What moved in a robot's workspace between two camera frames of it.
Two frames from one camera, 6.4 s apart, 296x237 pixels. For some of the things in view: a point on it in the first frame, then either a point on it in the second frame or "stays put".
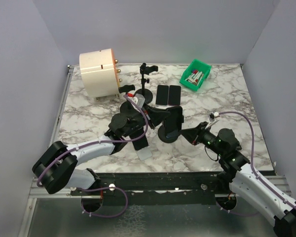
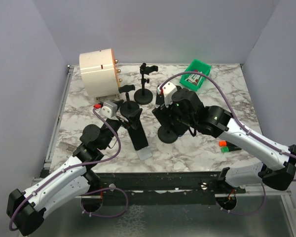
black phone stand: (127, 108) stays put
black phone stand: (145, 69) stays put
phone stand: (169, 137) stays put
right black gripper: (194, 135) -> (160, 113)
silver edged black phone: (162, 95) stays put
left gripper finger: (157, 116) -> (119, 103)
